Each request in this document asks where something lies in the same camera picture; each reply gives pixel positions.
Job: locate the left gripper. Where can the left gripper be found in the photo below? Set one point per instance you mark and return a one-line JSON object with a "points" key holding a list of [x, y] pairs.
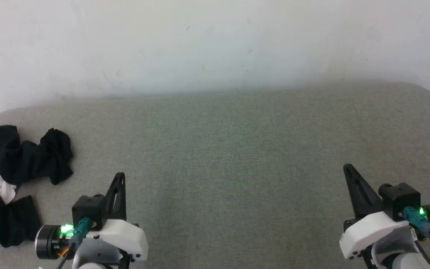
{"points": [[125, 237]]}

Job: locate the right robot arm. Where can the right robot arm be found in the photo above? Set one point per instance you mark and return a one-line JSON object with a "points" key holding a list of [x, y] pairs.
{"points": [[405, 261]]}

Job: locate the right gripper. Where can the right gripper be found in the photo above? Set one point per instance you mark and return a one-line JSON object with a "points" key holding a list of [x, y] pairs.
{"points": [[368, 229]]}

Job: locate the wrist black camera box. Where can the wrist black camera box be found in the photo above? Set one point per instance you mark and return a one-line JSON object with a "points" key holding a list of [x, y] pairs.
{"points": [[88, 207], [401, 198]]}

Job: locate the white shirt with black sleeves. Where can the white shirt with black sleeves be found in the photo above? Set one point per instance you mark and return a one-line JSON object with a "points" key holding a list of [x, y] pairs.
{"points": [[21, 157]]}

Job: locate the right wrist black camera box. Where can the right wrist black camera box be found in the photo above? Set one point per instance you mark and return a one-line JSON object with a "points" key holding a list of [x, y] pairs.
{"points": [[401, 198]]}

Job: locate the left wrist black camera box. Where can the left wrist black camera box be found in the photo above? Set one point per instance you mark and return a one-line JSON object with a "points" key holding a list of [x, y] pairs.
{"points": [[88, 207]]}

